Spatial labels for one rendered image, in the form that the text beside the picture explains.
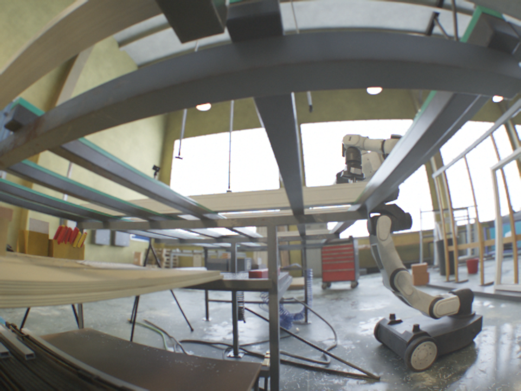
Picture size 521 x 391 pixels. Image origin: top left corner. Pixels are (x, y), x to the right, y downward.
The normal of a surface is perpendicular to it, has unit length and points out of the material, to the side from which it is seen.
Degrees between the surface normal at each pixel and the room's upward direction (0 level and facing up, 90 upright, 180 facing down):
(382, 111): 90
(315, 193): 90
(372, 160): 86
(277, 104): 180
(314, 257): 90
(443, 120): 180
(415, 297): 111
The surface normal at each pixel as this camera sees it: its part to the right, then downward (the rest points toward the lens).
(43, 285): 0.99, -0.06
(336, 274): -0.53, -0.21
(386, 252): 0.11, 0.11
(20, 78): 0.00, 0.97
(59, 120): -0.18, -0.25
